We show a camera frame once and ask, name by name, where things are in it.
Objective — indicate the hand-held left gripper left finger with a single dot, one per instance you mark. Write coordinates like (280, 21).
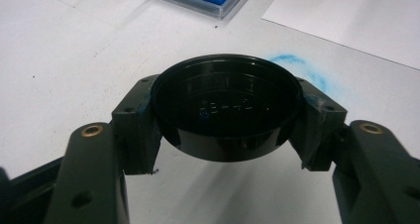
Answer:
(137, 131)

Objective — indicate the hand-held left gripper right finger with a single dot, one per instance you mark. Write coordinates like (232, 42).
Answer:
(318, 131)

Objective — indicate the black round stamp cap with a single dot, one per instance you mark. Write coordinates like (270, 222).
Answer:
(228, 118)

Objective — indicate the white paper sheet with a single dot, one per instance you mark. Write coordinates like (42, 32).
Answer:
(356, 16)

